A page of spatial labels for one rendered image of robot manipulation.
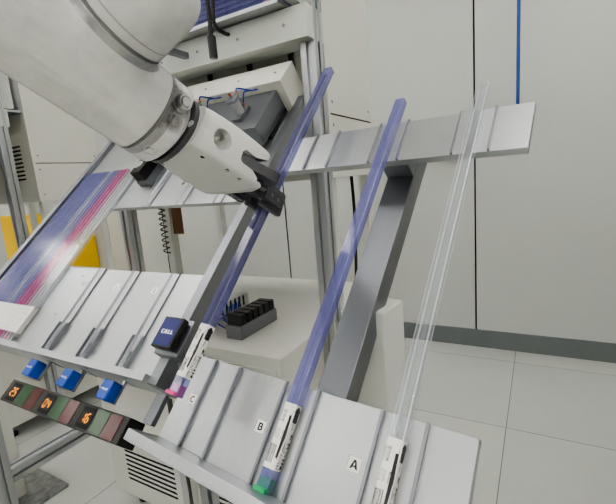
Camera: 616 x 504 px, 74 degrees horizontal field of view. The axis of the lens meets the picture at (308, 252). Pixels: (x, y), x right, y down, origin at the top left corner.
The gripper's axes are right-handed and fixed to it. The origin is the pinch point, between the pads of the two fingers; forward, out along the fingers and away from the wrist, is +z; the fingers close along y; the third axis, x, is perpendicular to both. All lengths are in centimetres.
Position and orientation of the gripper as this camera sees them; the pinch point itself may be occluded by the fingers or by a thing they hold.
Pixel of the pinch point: (265, 199)
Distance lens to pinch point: 53.2
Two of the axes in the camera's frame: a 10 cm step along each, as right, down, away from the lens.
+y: -8.0, -0.4, 6.0
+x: -2.5, 9.3, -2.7
